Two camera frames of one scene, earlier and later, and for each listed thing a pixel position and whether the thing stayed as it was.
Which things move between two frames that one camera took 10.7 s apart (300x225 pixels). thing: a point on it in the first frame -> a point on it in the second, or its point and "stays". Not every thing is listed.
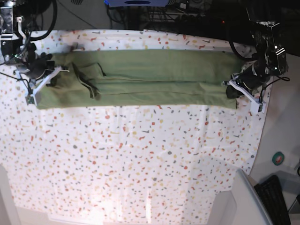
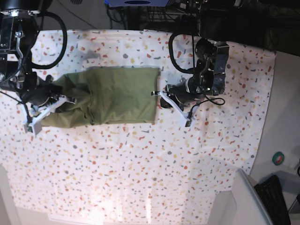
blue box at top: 137,3 stays
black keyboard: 270,191 stays
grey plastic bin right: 251,208 stays
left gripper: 38,63 -> 38,91
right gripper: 253,78 -> 184,91
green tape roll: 278,158 stays
